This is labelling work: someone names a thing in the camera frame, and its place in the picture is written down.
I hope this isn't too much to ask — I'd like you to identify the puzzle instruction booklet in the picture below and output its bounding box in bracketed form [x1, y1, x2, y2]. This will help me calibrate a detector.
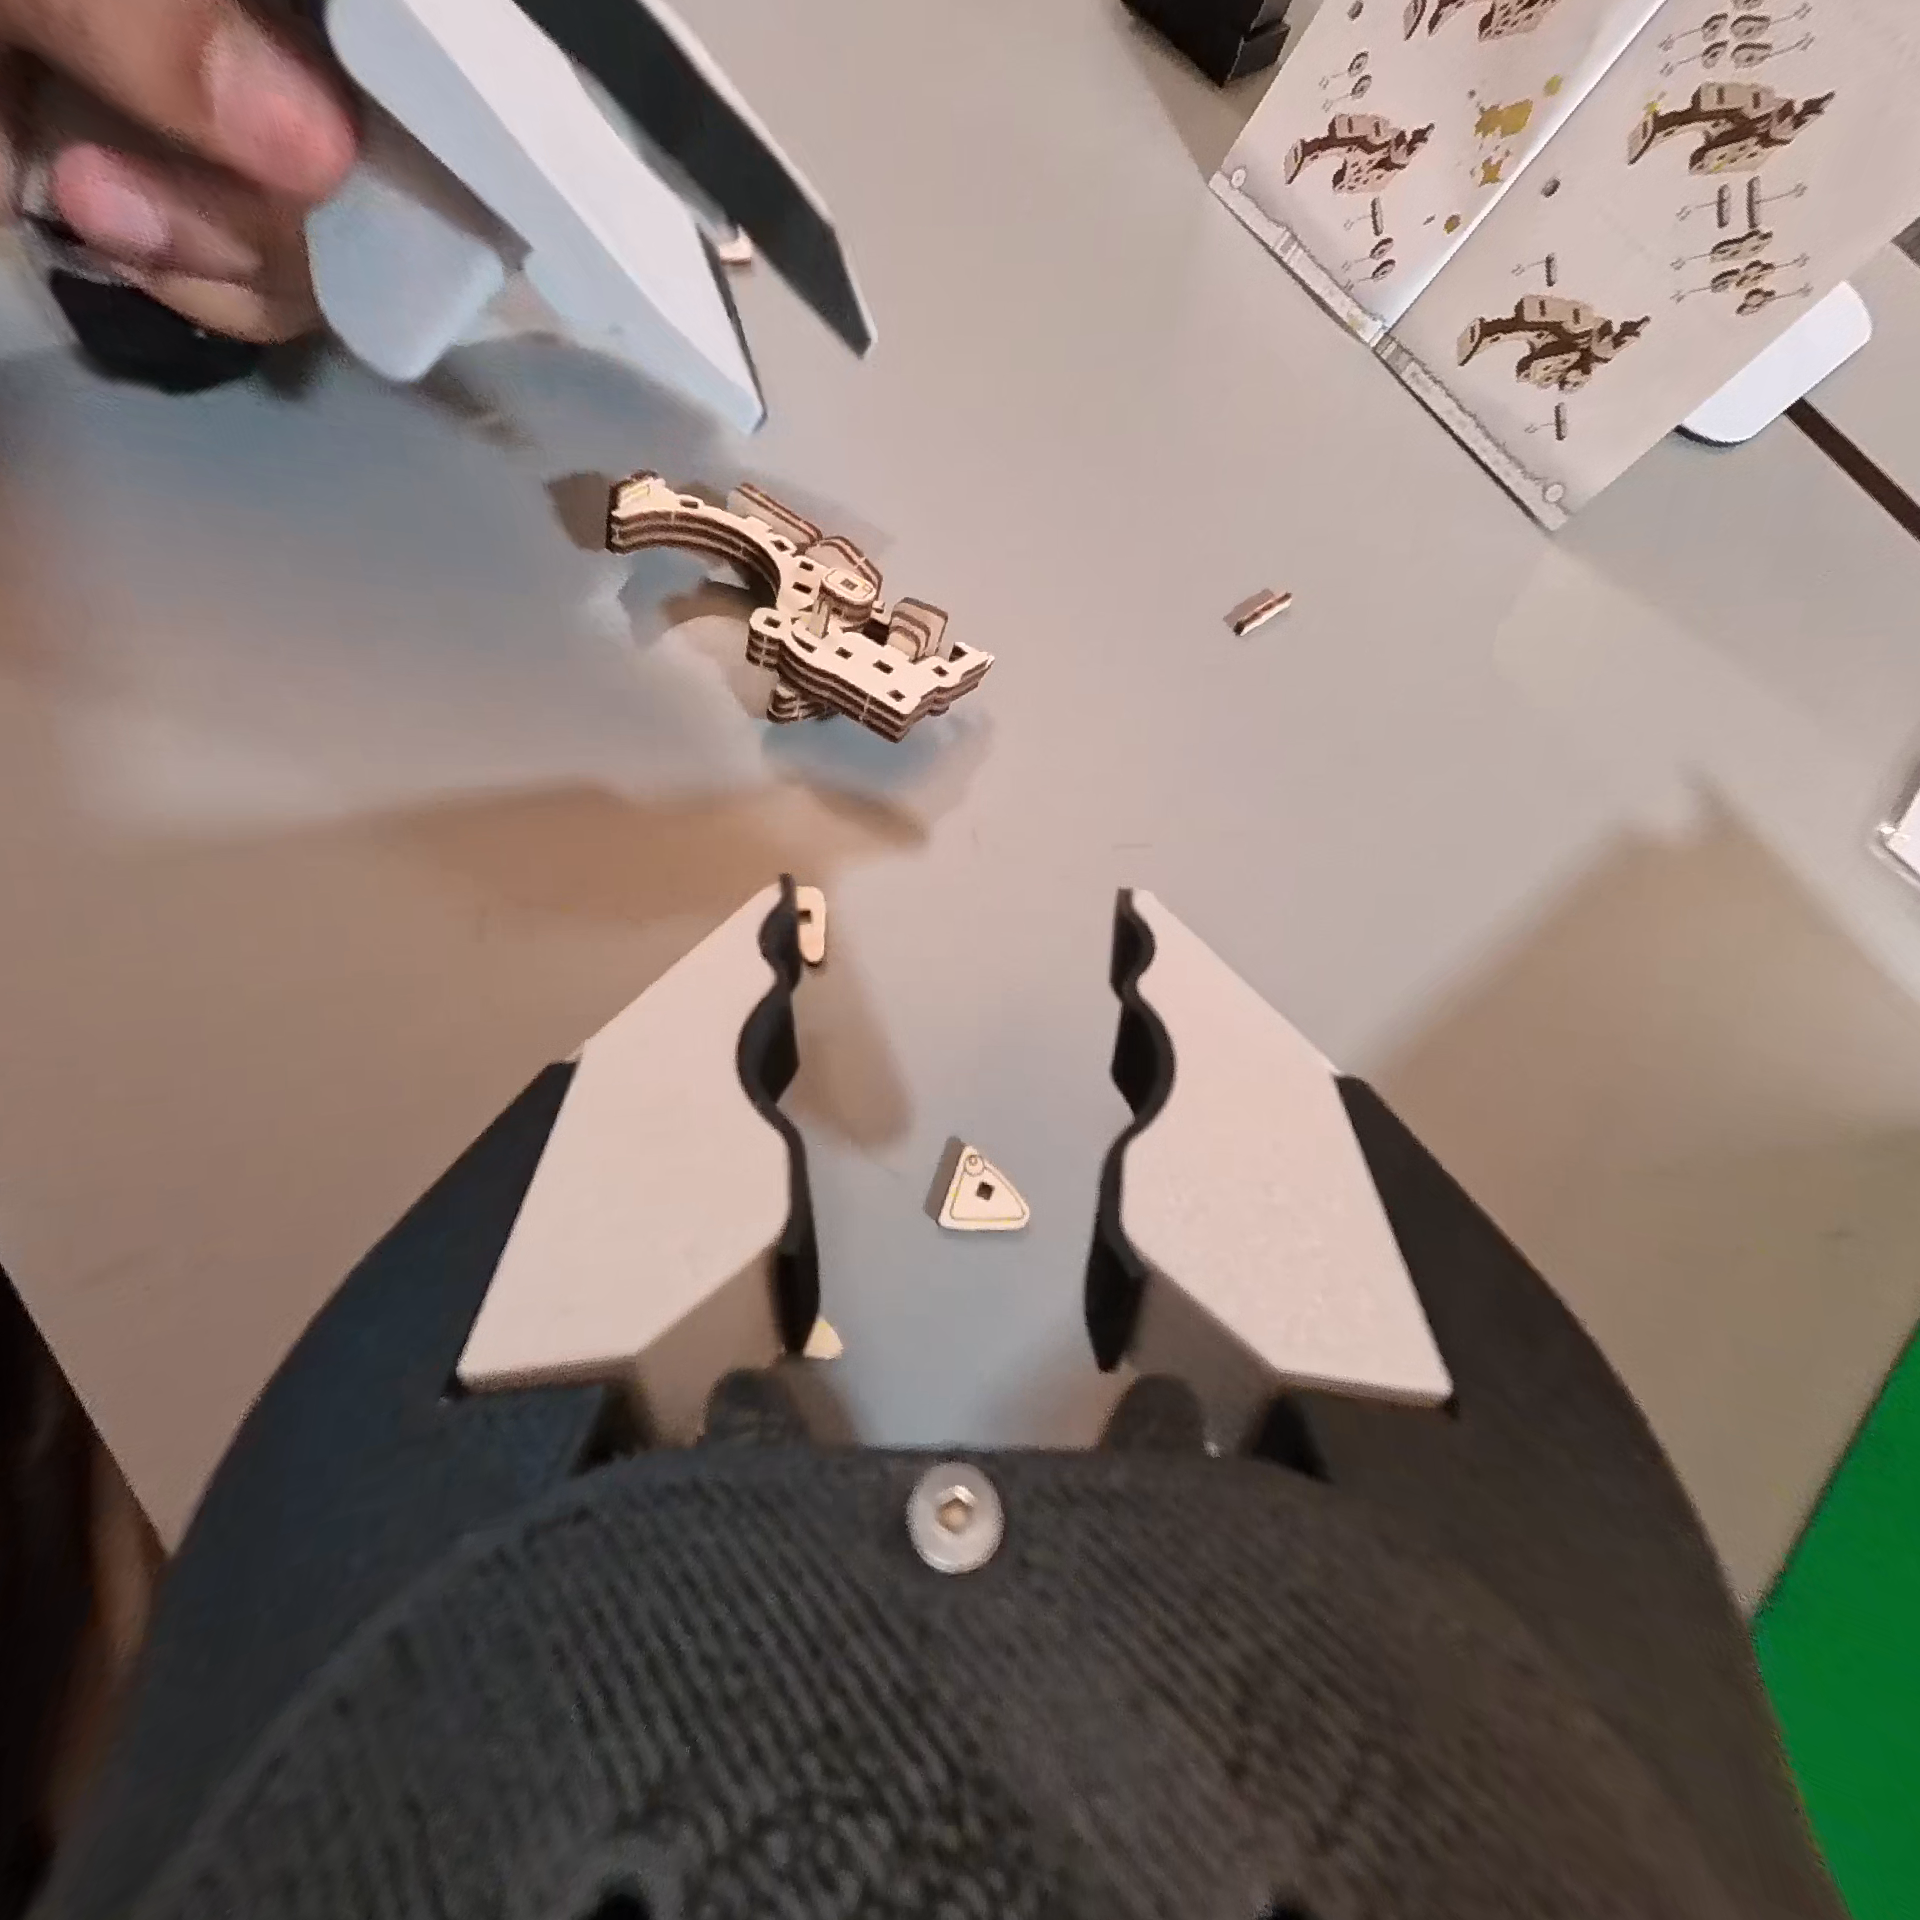
[1207, 0, 1920, 531]

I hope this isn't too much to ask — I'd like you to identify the black box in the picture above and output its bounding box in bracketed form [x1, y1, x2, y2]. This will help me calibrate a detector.
[1125, 0, 1323, 85]

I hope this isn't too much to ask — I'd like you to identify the triangular wooden puzzle piece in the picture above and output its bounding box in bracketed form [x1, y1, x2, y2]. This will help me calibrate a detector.
[935, 1134, 1035, 1237]

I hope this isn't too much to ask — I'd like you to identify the wooden animal puzzle model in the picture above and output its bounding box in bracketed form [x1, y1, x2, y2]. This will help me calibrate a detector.
[605, 469, 997, 745]

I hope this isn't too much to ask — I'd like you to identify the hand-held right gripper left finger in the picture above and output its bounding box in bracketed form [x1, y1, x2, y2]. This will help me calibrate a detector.
[455, 876, 824, 1428]

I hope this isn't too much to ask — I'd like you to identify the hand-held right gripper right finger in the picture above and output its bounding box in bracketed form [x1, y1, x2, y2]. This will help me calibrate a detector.
[1082, 884, 1459, 1428]

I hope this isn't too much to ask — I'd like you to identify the green plastic bin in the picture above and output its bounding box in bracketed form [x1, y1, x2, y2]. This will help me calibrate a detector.
[1747, 1440, 1920, 1920]

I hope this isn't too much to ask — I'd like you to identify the person's left hand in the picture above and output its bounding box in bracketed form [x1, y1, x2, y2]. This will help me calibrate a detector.
[0, 0, 363, 349]

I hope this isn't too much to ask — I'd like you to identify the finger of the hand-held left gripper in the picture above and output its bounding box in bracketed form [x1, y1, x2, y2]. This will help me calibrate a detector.
[307, 0, 770, 438]
[525, 0, 881, 360]

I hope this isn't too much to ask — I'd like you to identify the white flat stand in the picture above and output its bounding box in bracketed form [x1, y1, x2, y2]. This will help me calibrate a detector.
[1673, 277, 1878, 449]

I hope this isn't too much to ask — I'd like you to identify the grey desk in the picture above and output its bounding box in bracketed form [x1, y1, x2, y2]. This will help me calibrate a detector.
[0, 0, 1920, 1623]

